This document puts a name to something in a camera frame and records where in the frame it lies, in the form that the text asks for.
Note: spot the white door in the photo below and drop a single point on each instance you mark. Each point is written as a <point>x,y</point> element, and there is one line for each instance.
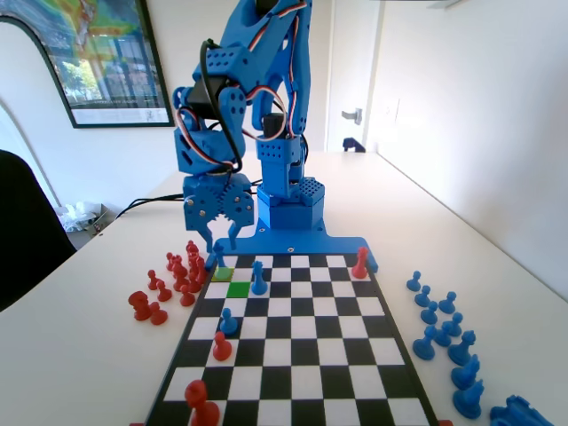
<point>350,66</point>

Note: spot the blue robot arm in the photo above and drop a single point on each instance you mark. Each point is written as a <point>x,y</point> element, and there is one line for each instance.
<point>302,89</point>

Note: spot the black chair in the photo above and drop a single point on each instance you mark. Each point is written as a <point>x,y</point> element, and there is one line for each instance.
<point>26,231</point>

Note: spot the blue printed plastic part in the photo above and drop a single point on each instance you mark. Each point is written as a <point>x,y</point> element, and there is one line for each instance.
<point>519,412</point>

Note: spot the crumpled white plastic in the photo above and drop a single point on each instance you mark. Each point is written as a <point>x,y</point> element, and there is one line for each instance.
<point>77,215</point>

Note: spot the camera in blue housing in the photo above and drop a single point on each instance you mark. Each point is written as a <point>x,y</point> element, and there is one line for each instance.
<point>204,151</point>

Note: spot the slender blue chess piece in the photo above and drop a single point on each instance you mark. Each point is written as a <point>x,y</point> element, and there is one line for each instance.
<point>218,257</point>

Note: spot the black framed poster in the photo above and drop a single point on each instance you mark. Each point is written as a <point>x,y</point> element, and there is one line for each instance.
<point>111,66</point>

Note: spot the red chess king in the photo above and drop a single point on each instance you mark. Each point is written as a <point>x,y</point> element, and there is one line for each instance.
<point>360,266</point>

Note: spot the large blue chess piece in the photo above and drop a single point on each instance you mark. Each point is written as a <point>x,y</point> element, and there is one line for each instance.
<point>469,401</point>
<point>466,376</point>
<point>461,352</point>

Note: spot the blue board mounting plate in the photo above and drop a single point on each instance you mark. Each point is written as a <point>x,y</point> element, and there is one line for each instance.
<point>310,244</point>

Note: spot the bulky red chess piece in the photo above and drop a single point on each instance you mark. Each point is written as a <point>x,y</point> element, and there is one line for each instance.
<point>139,306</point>

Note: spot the blue chess pawn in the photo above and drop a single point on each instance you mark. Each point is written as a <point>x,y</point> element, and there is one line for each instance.
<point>413,283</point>
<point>455,326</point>
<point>442,338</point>
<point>228,326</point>
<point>429,315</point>
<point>423,298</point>
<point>447,304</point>

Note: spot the black and white chessboard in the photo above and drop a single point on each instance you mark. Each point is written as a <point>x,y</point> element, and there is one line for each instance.
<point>310,337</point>

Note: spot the blue chess queen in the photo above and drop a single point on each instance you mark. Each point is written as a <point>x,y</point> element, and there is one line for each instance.
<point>258,284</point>

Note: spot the large red chess pawn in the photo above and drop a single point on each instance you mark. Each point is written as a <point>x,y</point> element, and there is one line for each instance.
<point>200,406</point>

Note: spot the blue table clamp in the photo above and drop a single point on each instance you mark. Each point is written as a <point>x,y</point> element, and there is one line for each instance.
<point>352,145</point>

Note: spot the small cardboard box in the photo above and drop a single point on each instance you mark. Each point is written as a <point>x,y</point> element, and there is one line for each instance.
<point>101,217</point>

